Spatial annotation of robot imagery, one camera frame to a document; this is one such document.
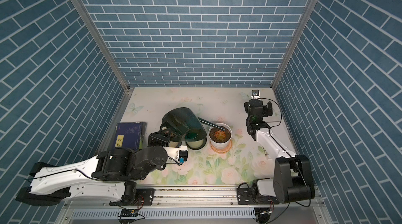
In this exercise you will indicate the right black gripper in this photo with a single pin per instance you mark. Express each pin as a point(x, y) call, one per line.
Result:
point(269, 109)

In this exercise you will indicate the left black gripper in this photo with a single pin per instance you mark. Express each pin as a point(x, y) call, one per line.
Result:
point(157, 137)

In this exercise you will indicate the dark green watering can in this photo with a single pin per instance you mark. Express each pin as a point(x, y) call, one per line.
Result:
point(181, 124)

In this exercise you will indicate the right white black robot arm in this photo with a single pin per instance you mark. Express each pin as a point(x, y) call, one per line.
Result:
point(292, 179)

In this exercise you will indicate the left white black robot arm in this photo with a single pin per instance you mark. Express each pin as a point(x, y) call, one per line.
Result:
point(109, 176)

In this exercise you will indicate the green pot green succulent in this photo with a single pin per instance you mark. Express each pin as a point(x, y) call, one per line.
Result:
point(196, 145)

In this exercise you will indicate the white pot orange succulent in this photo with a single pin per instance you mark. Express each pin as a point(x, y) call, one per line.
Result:
point(220, 135)

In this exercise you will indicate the dark blue patterned book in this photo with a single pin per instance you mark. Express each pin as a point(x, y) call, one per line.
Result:
point(130, 135)

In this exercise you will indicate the orange round coaster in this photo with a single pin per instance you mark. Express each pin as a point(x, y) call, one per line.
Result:
point(222, 150)

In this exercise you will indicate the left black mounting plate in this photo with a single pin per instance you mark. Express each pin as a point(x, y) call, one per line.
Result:
point(146, 196)

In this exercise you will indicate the black mounting plate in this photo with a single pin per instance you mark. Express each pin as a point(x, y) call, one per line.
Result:
point(146, 196)
point(246, 196)

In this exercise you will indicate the small green circuit board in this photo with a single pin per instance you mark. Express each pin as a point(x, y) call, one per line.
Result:
point(128, 213)

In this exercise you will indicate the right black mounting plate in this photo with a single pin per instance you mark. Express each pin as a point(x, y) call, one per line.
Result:
point(246, 196)

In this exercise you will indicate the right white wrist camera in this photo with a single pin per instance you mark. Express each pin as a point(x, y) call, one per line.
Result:
point(255, 94)

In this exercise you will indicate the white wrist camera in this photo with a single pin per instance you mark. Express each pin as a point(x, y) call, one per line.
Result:
point(255, 94)
point(179, 154)

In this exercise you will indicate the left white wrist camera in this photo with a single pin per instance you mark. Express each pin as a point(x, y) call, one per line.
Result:
point(179, 154)

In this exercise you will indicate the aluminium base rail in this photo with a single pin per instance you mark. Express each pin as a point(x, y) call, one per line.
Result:
point(195, 196)

